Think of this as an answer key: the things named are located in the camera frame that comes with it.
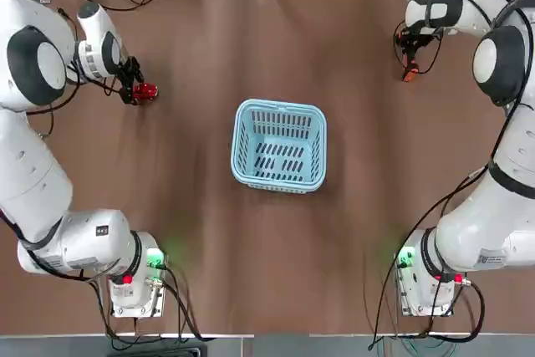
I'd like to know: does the black right base cable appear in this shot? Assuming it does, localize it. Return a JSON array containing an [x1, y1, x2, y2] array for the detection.
[[453, 278, 487, 342]]

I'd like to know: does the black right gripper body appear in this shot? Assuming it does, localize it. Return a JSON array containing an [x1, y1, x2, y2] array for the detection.
[[407, 27, 438, 47]]

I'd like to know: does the black and orange barcode scanner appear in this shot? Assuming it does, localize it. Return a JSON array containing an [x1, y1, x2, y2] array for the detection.
[[399, 30, 420, 83]]

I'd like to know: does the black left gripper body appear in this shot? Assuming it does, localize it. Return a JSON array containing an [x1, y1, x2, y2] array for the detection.
[[115, 54, 142, 80]]

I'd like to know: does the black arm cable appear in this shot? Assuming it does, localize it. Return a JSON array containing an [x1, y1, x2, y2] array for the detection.
[[0, 5, 145, 287], [367, 0, 535, 352]]

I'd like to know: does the black left base cable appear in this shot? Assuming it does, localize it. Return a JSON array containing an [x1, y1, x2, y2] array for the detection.
[[158, 263, 218, 344]]

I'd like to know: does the light blue plastic basket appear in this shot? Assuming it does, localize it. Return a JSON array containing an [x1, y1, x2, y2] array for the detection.
[[231, 99, 328, 196]]

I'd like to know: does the black base cable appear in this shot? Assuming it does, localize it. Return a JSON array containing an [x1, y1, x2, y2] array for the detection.
[[158, 263, 218, 344], [453, 278, 487, 342]]

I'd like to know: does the thin black right gripper cable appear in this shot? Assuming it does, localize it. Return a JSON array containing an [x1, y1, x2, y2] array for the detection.
[[393, 25, 443, 74]]

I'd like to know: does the red toy car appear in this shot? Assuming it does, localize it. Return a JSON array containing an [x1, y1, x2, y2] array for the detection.
[[132, 83, 161, 105]]

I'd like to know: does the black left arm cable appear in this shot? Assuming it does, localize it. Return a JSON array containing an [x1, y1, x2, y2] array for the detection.
[[0, 5, 145, 287]]

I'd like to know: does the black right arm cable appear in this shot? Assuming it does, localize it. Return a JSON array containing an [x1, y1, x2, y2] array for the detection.
[[367, 0, 535, 352]]

